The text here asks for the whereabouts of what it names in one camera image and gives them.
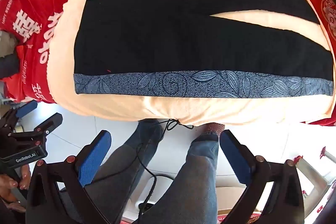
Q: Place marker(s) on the pink knitted sock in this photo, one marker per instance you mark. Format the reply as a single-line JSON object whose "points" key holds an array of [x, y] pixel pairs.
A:
{"points": [[213, 128]]}

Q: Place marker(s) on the black pants with blue trim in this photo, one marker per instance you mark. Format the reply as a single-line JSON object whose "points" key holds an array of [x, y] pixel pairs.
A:
{"points": [[157, 43]]}

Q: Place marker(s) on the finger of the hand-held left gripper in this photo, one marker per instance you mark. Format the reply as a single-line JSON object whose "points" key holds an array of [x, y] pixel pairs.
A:
{"points": [[50, 123], [27, 107]]}

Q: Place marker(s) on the light cloth bundle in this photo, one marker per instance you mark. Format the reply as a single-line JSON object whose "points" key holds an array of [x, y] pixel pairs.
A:
{"points": [[8, 43]]}

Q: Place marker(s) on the dark cloth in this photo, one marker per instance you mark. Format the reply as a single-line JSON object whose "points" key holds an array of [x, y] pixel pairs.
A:
{"points": [[9, 66]]}

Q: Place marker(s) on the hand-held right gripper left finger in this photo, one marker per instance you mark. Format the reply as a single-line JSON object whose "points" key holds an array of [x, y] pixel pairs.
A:
{"points": [[94, 158]]}

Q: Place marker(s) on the red patterned pillow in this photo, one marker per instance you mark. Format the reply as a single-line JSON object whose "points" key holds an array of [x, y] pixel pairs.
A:
{"points": [[324, 8]]}

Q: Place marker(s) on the person's leg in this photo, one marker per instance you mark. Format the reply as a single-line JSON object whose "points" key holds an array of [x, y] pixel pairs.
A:
{"points": [[191, 176], [126, 158]]}

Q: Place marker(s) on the cream blanket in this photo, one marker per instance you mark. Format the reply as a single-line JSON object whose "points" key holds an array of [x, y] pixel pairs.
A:
{"points": [[183, 111]]}

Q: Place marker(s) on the person's left leg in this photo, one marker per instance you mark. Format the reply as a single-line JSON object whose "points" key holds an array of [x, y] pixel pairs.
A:
{"points": [[126, 158]]}

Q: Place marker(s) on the person's right leg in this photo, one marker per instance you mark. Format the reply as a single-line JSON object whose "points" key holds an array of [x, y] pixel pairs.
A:
{"points": [[191, 176]]}

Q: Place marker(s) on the metal rack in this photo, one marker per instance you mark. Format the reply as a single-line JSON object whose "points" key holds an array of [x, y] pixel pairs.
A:
{"points": [[315, 174]]}

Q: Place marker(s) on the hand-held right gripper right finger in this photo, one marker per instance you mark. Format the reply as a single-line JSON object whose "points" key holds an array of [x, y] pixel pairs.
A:
{"points": [[235, 158]]}

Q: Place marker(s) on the person's left hand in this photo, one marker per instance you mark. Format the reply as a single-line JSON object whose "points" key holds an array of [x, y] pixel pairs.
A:
{"points": [[23, 178]]}

